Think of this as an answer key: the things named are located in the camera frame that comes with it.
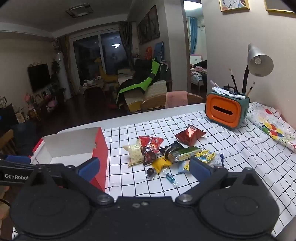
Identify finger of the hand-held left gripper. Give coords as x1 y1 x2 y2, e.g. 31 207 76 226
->
0 156 65 172

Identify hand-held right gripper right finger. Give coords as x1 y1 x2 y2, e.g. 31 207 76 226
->
175 159 272 205

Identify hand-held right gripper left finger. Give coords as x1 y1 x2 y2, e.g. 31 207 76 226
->
22 157 115 205

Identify yellow cartoon snack packet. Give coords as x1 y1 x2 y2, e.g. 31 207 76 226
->
194 149 216 166

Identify light blue snack packet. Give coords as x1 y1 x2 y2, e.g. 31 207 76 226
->
178 160 192 174

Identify white packet with blue edge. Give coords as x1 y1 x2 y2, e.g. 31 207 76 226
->
209 153 225 168

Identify green snack packet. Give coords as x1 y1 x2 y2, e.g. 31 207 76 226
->
173 146 204 163

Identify blue candy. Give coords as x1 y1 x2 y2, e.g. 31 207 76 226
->
162 168 178 188

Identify red and white cardboard box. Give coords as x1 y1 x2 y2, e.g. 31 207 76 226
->
30 127 109 194

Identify dark red foil snack packet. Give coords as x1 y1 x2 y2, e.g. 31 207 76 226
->
175 124 207 146

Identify black snack packet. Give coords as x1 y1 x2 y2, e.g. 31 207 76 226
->
159 141 185 160

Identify small orange-yellow snack packet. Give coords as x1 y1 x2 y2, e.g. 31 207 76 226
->
151 156 173 174

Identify pale yellow snack packet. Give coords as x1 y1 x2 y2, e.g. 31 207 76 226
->
122 144 145 167

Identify dark chocolate snack packet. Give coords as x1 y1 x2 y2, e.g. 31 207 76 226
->
141 146 160 165

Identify red and white snack packet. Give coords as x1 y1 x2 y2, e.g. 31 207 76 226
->
138 136 164 153

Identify blue jeans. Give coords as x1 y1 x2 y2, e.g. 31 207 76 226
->
11 120 42 156

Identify black water dispenser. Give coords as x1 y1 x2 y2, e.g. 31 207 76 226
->
0 103 19 132

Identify dark wooden TV stand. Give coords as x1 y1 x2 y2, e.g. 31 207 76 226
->
28 88 67 116

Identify orange and green desk organizer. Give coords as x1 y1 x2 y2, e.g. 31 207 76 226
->
205 89 250 131

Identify pink towel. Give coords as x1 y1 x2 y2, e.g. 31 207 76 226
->
165 91 188 108

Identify coffee table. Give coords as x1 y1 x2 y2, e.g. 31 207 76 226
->
80 79 104 93

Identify colourful printed plastic cloth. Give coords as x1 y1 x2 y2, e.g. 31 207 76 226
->
246 107 296 152

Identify black television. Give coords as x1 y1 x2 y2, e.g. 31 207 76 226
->
27 63 51 92

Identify sofa with cream cover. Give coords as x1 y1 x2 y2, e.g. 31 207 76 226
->
125 80 167 113

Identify black and green jacket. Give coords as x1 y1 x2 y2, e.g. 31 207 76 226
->
116 58 169 109

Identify potted green plant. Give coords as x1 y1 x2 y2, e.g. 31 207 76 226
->
51 59 62 88

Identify yellow giraffe toy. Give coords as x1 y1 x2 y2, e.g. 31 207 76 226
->
94 58 118 82

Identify white tower air conditioner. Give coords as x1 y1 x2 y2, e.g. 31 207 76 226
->
56 52 71 100

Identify bed with pink bedding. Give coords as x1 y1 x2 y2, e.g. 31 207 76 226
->
190 53 207 93

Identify grey and yellow curtain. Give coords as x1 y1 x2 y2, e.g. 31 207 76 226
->
59 35 75 98

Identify glass balcony door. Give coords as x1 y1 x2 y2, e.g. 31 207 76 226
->
73 31 127 81

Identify grey desk lamp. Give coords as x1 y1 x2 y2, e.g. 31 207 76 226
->
242 43 274 93

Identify blue cushion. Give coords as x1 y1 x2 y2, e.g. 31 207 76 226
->
153 42 165 61

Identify blue bedroom curtain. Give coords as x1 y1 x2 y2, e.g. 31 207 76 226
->
187 17 198 55

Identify ceiling air vent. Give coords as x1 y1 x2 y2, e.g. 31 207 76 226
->
65 3 93 18

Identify gold framed picture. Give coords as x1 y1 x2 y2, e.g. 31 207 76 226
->
219 0 250 12
264 0 295 13

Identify dark framed wall picture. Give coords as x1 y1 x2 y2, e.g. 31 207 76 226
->
148 5 160 40
138 13 150 45

